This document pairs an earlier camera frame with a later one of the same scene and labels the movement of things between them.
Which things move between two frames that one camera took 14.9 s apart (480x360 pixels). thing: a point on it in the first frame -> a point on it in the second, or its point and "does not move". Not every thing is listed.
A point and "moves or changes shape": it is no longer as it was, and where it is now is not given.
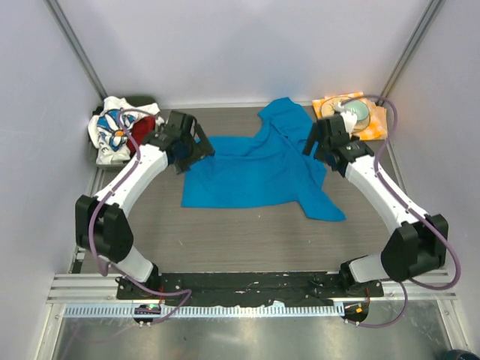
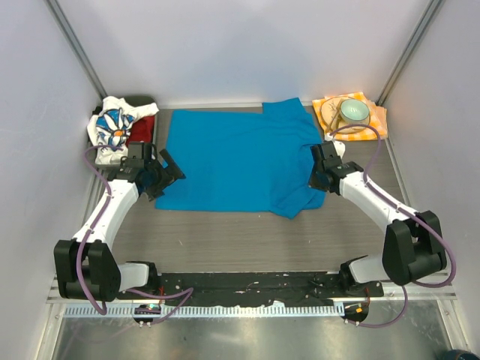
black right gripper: x=313 y=136 -> x=313 y=182
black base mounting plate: x=247 y=288 does not move
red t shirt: x=141 y=128 does not move
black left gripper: x=181 y=165 -> x=172 y=175
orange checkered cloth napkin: x=377 y=129 does not move
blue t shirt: x=268 y=169 moves or changes shape
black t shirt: x=98 y=110 does not move
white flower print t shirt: x=109 y=130 does not move
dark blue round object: x=460 y=355 does not move
